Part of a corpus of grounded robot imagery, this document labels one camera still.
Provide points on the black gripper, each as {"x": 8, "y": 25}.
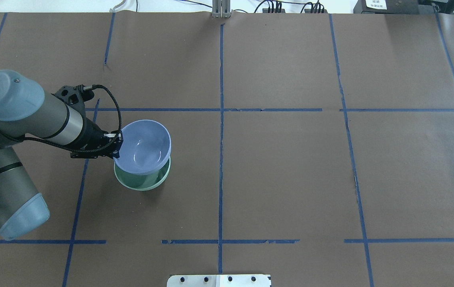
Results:
{"x": 92, "y": 136}

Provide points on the blue bowl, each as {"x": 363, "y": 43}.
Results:
{"x": 146, "y": 147}

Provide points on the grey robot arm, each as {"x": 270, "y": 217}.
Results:
{"x": 29, "y": 113}

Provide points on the green bowl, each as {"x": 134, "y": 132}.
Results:
{"x": 143, "y": 182}

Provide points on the black power strip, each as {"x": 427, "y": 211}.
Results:
{"x": 287, "y": 6}

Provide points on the black box with label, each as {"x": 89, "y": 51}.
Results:
{"x": 386, "y": 7}

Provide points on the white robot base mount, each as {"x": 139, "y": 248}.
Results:
{"x": 220, "y": 280}

